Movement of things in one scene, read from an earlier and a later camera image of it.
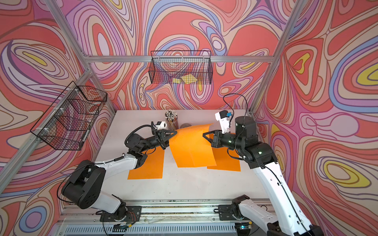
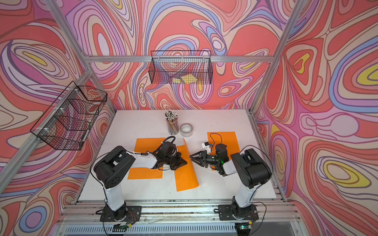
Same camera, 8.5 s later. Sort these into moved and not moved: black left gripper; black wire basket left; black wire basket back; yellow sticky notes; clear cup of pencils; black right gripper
Moved: black right gripper; black left gripper
Not moved: clear cup of pencils; black wire basket back; black wire basket left; yellow sticky notes
